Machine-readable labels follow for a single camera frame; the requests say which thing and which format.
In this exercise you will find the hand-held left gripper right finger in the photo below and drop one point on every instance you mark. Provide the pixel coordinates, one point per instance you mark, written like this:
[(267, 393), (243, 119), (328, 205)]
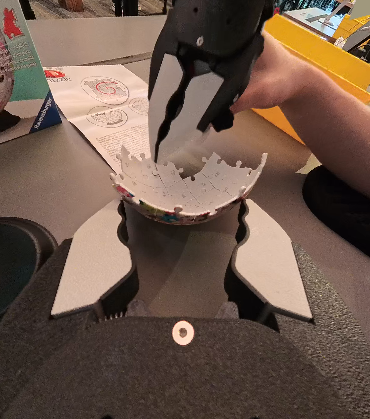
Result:
[(270, 268)]

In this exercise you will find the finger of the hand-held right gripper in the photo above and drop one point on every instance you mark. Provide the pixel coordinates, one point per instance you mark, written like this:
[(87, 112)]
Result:
[(162, 85), (195, 108)]

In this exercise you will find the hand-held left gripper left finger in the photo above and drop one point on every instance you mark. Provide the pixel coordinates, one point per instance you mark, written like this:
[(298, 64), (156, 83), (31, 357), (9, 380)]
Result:
[(93, 268)]

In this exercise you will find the assembled white puzzle section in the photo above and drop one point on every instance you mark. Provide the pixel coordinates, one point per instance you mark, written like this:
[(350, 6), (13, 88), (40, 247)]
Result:
[(172, 186)]

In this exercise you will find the person's right forearm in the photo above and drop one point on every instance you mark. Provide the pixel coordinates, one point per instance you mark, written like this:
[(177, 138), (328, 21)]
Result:
[(342, 137)]

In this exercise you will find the black round ball stand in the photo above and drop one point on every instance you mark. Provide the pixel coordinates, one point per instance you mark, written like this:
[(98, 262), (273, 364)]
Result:
[(8, 275)]

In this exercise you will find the colourful puzzle box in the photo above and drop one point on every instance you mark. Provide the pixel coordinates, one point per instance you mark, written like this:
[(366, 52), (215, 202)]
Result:
[(8, 59)]

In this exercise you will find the person's right hand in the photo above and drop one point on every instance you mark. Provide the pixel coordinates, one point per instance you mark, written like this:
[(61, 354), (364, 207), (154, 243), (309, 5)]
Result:
[(270, 85)]

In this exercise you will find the white instruction leaflet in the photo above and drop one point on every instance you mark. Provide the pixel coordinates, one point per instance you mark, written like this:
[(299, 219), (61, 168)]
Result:
[(106, 105)]

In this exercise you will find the black chair armrest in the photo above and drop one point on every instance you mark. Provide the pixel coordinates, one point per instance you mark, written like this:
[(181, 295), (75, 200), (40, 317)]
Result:
[(355, 216)]

